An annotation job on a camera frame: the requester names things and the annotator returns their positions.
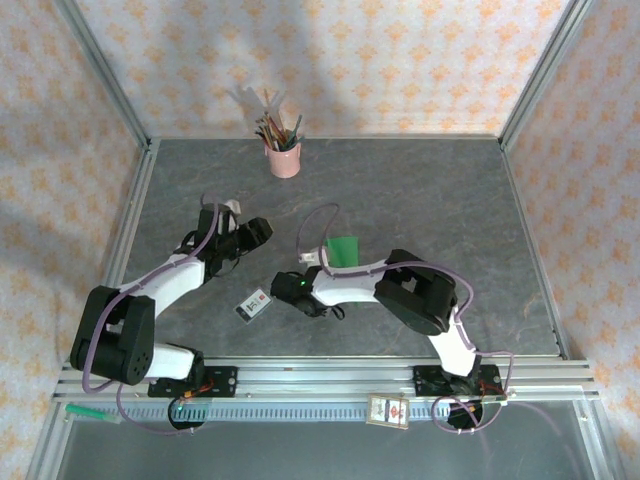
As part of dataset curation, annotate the aluminium frame leg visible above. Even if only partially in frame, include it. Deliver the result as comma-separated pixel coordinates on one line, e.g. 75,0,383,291
24,402,71,480
573,399,619,480

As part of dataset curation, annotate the yellow pencil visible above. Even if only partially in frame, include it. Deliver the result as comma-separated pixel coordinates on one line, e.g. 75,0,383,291
261,113,281,146

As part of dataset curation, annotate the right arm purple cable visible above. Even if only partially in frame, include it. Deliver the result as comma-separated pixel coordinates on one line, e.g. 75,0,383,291
297,202,516,435

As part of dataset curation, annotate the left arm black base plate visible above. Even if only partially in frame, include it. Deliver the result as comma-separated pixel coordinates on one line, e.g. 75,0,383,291
147,366,239,400

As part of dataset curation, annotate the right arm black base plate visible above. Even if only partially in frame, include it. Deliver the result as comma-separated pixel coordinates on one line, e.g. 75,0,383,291
410,363,503,399

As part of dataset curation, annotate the aluminium side rail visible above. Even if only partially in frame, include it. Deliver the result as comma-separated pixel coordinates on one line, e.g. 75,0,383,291
499,137,571,361
63,138,162,364

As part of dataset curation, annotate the grey slotted cable duct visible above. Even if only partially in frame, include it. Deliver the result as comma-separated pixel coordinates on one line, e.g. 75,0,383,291
64,402,454,426

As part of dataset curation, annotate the wide aluminium base rail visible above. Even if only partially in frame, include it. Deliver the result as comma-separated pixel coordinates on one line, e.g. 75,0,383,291
52,355,601,404

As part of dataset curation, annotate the clear card badge holder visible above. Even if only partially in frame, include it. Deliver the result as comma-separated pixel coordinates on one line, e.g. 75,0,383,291
234,287,276,324

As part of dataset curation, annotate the green marker pen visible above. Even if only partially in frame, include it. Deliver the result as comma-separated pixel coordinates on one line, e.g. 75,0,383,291
64,402,124,426

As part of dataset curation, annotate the playing card box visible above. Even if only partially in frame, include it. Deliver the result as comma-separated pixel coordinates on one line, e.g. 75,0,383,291
366,393,411,430

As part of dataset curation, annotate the aluminium corner post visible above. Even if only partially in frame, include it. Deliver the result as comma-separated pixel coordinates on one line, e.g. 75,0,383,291
52,0,154,151
498,0,596,151

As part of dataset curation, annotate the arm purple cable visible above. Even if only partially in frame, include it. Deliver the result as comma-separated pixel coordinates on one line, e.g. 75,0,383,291
82,193,224,435
297,202,516,435

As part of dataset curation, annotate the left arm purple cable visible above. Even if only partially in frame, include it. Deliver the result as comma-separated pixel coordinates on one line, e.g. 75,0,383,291
82,193,224,435

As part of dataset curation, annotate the pink pen cup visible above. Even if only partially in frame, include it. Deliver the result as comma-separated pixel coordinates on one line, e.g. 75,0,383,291
264,134,303,180

